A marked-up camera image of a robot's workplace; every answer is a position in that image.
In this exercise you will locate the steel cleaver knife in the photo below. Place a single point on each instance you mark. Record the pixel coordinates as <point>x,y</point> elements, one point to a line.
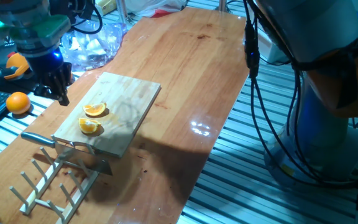
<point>82,158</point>

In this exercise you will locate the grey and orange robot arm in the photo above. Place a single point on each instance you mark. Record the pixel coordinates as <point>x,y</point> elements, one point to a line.
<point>315,31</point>

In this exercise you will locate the wooden cutting board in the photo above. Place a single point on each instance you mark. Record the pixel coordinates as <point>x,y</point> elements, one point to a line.
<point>129,96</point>

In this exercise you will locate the wooden dish rack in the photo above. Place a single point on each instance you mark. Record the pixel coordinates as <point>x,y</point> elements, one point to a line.
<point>42,189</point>

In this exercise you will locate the clear plastic bag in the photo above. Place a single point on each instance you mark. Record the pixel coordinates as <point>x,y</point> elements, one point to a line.
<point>95,46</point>

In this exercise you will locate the white foam box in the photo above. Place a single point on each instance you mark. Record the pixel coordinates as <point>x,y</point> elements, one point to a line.
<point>270,49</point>

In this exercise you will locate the small yellow box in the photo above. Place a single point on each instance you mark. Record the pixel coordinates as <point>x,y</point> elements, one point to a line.
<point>106,6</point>

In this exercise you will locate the whole orange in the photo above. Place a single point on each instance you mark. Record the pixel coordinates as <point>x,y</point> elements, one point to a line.
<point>18,103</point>

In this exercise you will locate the orange black teach pendant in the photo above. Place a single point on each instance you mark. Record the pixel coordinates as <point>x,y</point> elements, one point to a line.
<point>14,67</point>

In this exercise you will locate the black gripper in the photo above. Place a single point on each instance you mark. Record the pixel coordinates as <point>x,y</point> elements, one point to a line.
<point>50,67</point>

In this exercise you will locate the aluminium frame post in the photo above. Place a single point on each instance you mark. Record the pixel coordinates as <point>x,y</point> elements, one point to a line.
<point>122,12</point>
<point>223,4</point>

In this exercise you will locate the large brown wooden board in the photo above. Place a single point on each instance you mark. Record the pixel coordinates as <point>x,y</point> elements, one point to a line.
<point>182,62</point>

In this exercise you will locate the cut orange piece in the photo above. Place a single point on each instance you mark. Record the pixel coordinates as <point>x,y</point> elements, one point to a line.
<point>94,109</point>
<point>89,126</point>

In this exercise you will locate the white printed plastic bag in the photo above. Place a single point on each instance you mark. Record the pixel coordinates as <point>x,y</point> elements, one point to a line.
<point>154,7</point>

